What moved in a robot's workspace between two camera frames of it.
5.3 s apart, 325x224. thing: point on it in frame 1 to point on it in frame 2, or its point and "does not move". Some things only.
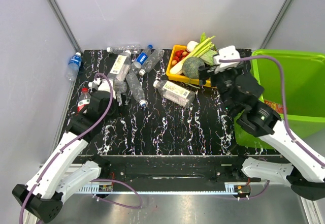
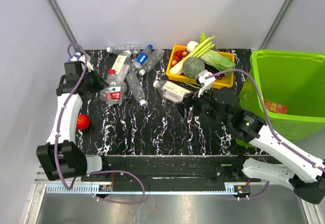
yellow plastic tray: (181, 77) does not move
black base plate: (175, 169) does not move
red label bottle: (84, 99) to (113, 89)
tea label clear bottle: (174, 93) does not move
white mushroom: (191, 45) does not move
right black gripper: (214, 75) to (192, 98)
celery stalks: (204, 45) does not move
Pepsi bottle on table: (141, 57) does not move
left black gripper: (116, 103) to (101, 83)
